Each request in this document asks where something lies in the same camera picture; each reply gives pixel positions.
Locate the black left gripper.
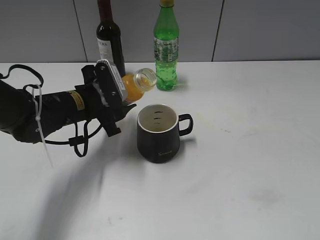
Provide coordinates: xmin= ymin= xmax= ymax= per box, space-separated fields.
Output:
xmin=75 ymin=64 xmax=137 ymax=137

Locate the green plastic soda bottle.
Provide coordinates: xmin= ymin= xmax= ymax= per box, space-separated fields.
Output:
xmin=153 ymin=0 xmax=180 ymax=91

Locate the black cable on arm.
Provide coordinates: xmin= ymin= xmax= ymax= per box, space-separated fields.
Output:
xmin=0 ymin=64 xmax=103 ymax=158

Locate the dark red wine bottle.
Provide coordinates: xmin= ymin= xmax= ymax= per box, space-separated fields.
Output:
xmin=96 ymin=0 xmax=126 ymax=77

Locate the black mug white interior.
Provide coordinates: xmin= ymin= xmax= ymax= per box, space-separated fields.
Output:
xmin=136 ymin=104 xmax=194 ymax=164

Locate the white zip tie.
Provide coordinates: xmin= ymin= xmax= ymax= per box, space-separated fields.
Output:
xmin=31 ymin=84 xmax=54 ymax=168

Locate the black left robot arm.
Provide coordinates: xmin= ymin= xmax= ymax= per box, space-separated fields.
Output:
xmin=0 ymin=61 xmax=136 ymax=144

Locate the orange juice plastic bottle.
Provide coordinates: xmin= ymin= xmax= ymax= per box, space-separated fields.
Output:
xmin=122 ymin=68 xmax=157 ymax=105

